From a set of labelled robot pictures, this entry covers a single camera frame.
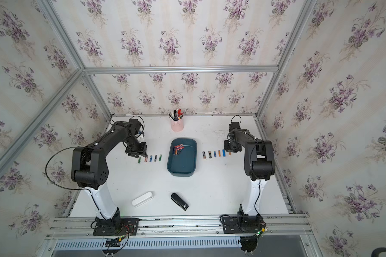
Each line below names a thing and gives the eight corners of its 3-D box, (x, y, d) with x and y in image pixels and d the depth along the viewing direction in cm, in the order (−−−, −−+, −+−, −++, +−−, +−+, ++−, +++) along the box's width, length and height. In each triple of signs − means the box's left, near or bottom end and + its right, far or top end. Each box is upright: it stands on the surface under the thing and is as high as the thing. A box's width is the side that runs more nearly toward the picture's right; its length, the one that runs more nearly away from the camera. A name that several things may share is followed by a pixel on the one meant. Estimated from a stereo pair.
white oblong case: (134, 208, 80) (132, 207, 77) (132, 202, 81) (131, 201, 79) (154, 197, 83) (153, 196, 81) (152, 192, 85) (151, 190, 83)
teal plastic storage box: (167, 176, 91) (165, 172, 87) (171, 143, 106) (170, 138, 102) (197, 177, 91) (197, 172, 87) (196, 143, 106) (196, 138, 102)
